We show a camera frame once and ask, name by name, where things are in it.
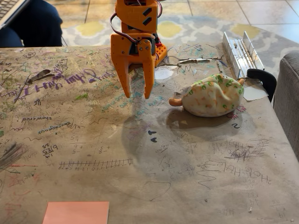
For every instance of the grey yellow patterned rug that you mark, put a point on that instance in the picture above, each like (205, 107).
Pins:
(198, 30)

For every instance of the white dough disc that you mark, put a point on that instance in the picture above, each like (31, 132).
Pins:
(163, 74)

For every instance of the grey laptop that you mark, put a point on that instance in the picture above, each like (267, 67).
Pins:
(9, 9)

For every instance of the white spotted plush toy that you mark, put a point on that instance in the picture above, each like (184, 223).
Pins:
(210, 98)

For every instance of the grey sofa armrest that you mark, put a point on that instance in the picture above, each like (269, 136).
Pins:
(288, 93)

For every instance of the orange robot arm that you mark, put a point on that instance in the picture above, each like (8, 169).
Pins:
(135, 14)

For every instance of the pink sticky note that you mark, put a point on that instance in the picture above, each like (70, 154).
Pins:
(76, 213)

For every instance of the dark blue trouser leg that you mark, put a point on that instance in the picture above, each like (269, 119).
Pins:
(39, 25)

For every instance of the brown scribbled paper cover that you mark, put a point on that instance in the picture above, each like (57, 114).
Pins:
(93, 140)

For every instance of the white tape piece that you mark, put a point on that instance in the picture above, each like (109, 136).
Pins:
(255, 93)

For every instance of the black red table clamp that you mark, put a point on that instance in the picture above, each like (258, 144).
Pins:
(158, 41)

